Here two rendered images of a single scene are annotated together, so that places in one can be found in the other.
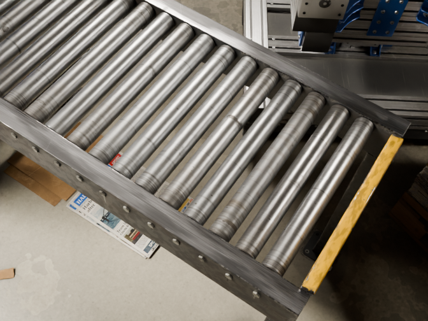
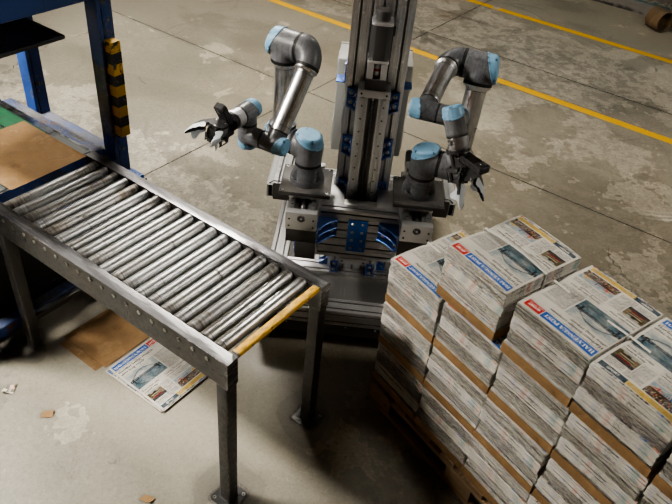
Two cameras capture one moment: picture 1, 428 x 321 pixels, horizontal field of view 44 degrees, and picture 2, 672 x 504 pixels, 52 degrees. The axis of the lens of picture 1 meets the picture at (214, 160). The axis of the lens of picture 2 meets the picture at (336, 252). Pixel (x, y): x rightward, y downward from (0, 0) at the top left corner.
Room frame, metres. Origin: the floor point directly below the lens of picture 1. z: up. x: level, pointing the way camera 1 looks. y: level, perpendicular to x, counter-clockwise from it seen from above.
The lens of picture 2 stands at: (-1.17, -0.57, 2.48)
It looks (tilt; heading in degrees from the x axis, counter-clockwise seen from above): 39 degrees down; 3
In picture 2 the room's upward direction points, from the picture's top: 6 degrees clockwise
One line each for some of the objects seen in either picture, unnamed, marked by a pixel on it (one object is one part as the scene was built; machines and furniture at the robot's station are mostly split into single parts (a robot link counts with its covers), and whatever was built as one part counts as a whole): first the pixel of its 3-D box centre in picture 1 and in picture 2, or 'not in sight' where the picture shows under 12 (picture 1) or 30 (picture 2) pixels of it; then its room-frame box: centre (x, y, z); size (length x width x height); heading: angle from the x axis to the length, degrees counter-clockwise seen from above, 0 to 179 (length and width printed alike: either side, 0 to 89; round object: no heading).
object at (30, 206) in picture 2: not in sight; (63, 192); (1.11, 0.72, 0.77); 0.47 x 0.05 x 0.05; 151
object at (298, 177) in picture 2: not in sight; (307, 169); (1.39, -0.27, 0.87); 0.15 x 0.15 x 0.10
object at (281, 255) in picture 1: (321, 192); (262, 313); (0.56, -0.24, 0.77); 0.47 x 0.05 x 0.05; 151
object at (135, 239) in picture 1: (132, 200); (159, 371); (0.87, 0.29, 0.01); 0.37 x 0.28 x 0.01; 61
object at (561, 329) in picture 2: not in sight; (579, 332); (0.52, -1.29, 0.95); 0.38 x 0.29 x 0.23; 133
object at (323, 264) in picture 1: (356, 208); (278, 319); (0.51, -0.31, 0.81); 0.43 x 0.03 x 0.02; 151
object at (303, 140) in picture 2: not in sight; (307, 146); (1.39, -0.26, 0.98); 0.13 x 0.12 x 0.14; 67
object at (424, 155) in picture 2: not in sight; (426, 159); (1.41, -0.77, 0.98); 0.13 x 0.12 x 0.14; 77
